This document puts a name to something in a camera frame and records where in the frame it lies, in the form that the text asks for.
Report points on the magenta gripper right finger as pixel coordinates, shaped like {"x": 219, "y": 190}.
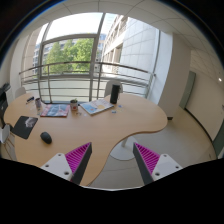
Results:
{"x": 153, "y": 166}

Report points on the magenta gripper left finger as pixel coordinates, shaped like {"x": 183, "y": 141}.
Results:
{"x": 72, "y": 165}

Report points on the black computer mouse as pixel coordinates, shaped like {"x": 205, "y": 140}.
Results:
{"x": 46, "y": 137}

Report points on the black mouse pad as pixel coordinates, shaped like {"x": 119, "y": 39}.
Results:
{"x": 24, "y": 126}

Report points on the white table base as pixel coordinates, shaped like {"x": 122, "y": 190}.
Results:
{"x": 124, "y": 150}

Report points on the red blue magazine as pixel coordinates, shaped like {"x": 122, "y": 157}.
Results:
{"x": 55, "y": 110}

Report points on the small potted plant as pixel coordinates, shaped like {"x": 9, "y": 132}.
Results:
{"x": 74, "y": 104}

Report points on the light blue open magazine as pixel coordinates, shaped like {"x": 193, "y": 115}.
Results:
{"x": 96, "y": 106}

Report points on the purple mug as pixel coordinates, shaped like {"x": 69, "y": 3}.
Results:
{"x": 38, "y": 103}

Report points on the white chair near left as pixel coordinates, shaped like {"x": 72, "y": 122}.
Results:
{"x": 4, "y": 133}

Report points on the dark small item on table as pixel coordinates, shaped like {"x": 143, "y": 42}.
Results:
{"x": 30, "y": 99}

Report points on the black cylindrical speaker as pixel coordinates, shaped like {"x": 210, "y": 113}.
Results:
{"x": 114, "y": 94}

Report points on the metal balcony railing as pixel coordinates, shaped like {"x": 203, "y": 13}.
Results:
{"x": 84, "y": 80}

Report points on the white chair far left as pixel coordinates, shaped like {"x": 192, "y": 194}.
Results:
{"x": 20, "y": 91}

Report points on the white chair behind table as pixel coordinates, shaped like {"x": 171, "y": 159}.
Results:
{"x": 109, "y": 86}

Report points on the grey green door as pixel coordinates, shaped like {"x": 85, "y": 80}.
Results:
{"x": 188, "y": 90}

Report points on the black monitor at left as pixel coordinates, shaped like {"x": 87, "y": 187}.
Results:
{"x": 3, "y": 101}

